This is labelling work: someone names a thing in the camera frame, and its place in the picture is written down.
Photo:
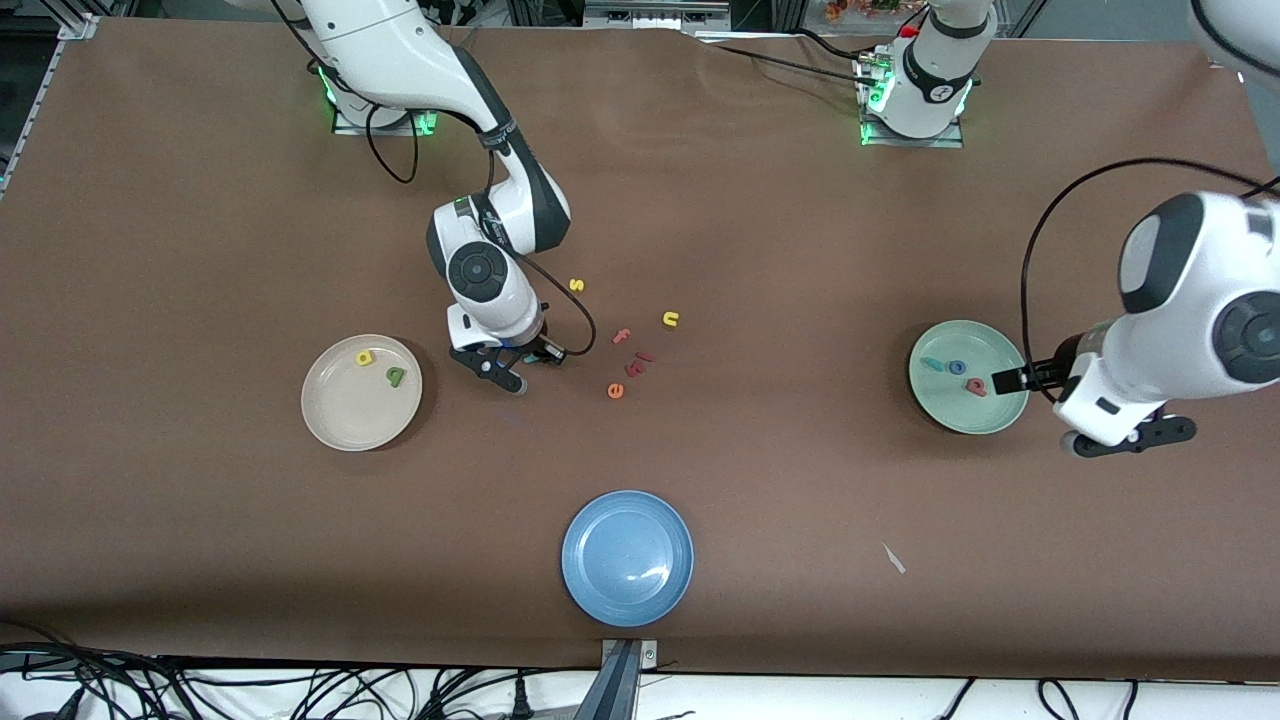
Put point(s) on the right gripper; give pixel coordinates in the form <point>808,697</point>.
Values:
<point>532,347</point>

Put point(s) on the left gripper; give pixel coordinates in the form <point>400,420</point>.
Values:
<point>1062,368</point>

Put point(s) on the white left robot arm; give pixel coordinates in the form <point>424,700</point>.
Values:
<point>1190,300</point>

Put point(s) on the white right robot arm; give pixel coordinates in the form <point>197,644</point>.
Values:
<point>400,50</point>

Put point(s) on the green round plate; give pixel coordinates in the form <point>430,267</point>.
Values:
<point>950,405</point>

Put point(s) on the beige round plate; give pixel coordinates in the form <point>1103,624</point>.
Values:
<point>350,410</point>

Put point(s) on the brown table cover sheet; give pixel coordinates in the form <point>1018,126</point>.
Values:
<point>700,200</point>

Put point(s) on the blue round plate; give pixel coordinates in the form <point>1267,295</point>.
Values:
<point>627,558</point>

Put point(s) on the white paper scrap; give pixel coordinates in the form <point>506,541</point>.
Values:
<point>893,558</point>

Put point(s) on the black power plug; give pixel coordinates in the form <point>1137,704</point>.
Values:
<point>520,700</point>

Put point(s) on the grey power strip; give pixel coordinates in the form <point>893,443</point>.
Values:
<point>650,15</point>

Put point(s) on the orange flower decoration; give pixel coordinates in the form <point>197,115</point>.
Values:
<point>860,8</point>

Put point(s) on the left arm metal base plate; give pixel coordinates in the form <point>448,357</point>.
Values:
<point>950,138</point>

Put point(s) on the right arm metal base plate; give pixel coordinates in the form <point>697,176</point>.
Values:
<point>345,125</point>

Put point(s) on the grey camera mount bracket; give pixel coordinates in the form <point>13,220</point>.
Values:
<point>622,690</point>

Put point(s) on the aluminium frame profile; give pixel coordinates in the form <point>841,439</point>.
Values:
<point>40,100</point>

